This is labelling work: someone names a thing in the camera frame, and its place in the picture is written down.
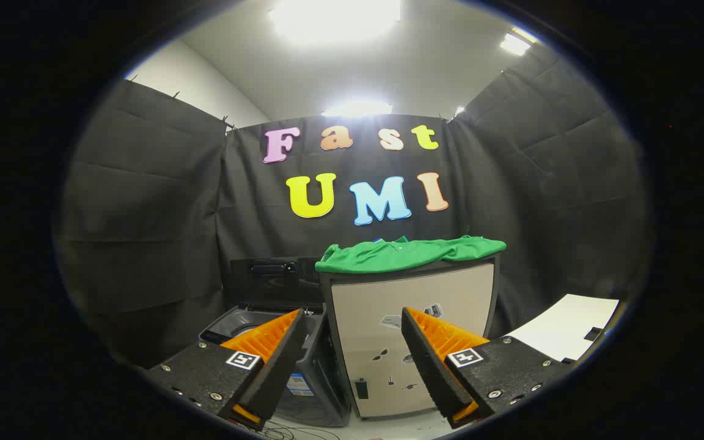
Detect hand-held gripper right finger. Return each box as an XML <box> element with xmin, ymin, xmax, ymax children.
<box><xmin>401</xmin><ymin>307</ymin><xmax>574</xmax><ymax>430</ymax></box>

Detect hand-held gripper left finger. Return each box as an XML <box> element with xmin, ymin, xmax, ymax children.
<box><xmin>144</xmin><ymin>309</ymin><xmax>308</xmax><ymax>431</ymax></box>

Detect grey washing machine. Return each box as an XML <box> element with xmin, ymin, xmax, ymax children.
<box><xmin>199</xmin><ymin>304</ymin><xmax>353</xmax><ymax>427</ymax></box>

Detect green polo shirt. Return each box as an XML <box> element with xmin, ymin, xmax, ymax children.
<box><xmin>315</xmin><ymin>235</ymin><xmax>507</xmax><ymax>274</ymax></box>

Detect white flat board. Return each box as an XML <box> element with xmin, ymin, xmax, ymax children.
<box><xmin>504</xmin><ymin>294</ymin><xmax>621</xmax><ymax>362</ymax></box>

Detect black backdrop cloth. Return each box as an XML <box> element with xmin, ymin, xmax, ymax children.
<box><xmin>59</xmin><ymin>46</ymin><xmax>649</xmax><ymax>367</ymax></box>

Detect small ceiling light panel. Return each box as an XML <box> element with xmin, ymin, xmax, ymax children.
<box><xmin>499</xmin><ymin>27</ymin><xmax>539</xmax><ymax>57</ymax></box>

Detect large ceiling light panel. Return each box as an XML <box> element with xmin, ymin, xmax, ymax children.
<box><xmin>268</xmin><ymin>0</ymin><xmax>402</xmax><ymax>45</ymax></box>

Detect thin floor cables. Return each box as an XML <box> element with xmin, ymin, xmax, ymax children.
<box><xmin>263</xmin><ymin>420</ymin><xmax>342</xmax><ymax>440</ymax></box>

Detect beige cabinet with dark frame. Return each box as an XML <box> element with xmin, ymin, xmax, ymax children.
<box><xmin>318</xmin><ymin>255</ymin><xmax>501</xmax><ymax>420</ymax></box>

